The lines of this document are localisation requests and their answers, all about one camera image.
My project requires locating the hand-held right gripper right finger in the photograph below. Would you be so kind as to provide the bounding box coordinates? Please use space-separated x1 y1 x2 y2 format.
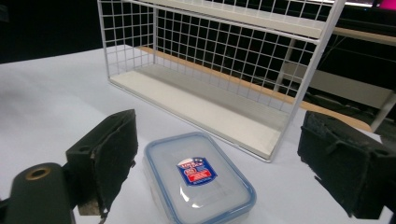
297 110 396 220

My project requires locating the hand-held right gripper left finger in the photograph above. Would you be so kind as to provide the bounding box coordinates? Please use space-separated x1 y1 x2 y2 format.
65 108 139 224

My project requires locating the clear plastic food container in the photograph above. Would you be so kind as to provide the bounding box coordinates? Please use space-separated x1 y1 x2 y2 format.
142 131 258 224

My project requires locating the white wire shelf rack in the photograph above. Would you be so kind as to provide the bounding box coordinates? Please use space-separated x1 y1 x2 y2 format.
96 0 347 163

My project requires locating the white metal table frame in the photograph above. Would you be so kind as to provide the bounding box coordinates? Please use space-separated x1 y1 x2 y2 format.
274 26 396 133

